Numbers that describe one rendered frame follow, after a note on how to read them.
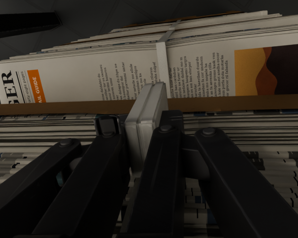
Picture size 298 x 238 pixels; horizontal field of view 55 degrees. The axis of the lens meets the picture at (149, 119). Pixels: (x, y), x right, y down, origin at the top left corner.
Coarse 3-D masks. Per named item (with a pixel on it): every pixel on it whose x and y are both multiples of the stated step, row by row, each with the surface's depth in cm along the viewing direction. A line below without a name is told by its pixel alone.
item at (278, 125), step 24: (216, 120) 22; (240, 120) 22; (264, 120) 21; (288, 120) 21; (240, 144) 18; (264, 144) 18; (288, 144) 17; (264, 168) 16; (288, 168) 16; (288, 192) 14
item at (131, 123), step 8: (144, 88) 18; (152, 88) 18; (144, 96) 17; (136, 104) 16; (144, 104) 16; (136, 112) 14; (128, 120) 13; (136, 120) 13; (128, 128) 13; (136, 128) 13; (128, 136) 13; (136, 136) 13; (128, 144) 14; (136, 144) 14; (136, 152) 14; (136, 160) 14; (144, 160) 14; (136, 168) 14; (136, 176) 14
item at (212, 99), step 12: (228, 96) 28; (240, 96) 27; (252, 96) 27; (264, 96) 27; (276, 96) 27; (288, 96) 26; (204, 108) 25; (216, 108) 25; (228, 108) 24; (240, 108) 24; (252, 108) 24; (264, 108) 24; (276, 108) 24; (288, 108) 23
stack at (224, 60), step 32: (128, 32) 61; (192, 32) 38; (224, 32) 36; (256, 32) 28; (288, 32) 26; (0, 64) 31; (32, 64) 30; (64, 64) 30; (96, 64) 29; (128, 64) 29; (160, 64) 28; (192, 64) 28; (224, 64) 28; (256, 64) 27; (288, 64) 27; (0, 96) 32; (32, 96) 32; (64, 96) 31; (96, 96) 31; (128, 96) 30; (192, 96) 29
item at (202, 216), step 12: (192, 120) 22; (192, 132) 20; (132, 180) 16; (192, 180) 15; (192, 192) 15; (192, 204) 14; (204, 204) 14; (120, 216) 14; (192, 216) 13; (204, 216) 13; (120, 228) 13; (192, 228) 13; (204, 228) 13
